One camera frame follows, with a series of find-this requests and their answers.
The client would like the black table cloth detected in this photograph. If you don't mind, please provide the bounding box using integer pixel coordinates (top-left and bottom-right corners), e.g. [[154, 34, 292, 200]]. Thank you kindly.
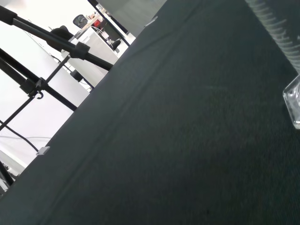
[[0, 0, 300, 225]]

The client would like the silver cloth clip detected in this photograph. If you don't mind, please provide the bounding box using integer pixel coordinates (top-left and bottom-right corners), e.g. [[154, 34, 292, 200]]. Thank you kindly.
[[36, 146, 51, 157], [144, 16, 158, 28]]

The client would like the black tripod leg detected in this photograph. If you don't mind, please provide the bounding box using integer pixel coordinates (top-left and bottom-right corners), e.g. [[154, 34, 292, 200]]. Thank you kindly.
[[0, 161, 15, 191]]

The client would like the grey pale board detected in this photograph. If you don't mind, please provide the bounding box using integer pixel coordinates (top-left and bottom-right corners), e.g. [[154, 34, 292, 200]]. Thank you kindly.
[[97, 0, 168, 38]]

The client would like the black office chair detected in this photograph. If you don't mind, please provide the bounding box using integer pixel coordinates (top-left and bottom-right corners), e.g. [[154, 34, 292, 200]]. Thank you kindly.
[[73, 14, 88, 28]]

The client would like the black camera tripod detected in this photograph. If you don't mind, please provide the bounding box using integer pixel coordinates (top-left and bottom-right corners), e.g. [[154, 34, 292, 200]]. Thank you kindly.
[[0, 5, 114, 132]]

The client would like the black metal frame bar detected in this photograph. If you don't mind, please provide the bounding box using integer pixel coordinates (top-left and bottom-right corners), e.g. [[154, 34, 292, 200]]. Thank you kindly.
[[87, 0, 131, 47]]

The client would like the black cable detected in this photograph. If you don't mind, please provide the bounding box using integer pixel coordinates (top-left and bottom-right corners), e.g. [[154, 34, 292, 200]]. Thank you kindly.
[[0, 120, 39, 152]]

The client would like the white cabinet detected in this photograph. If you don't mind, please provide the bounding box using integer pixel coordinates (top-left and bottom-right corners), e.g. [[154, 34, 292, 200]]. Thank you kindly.
[[61, 25, 129, 89]]

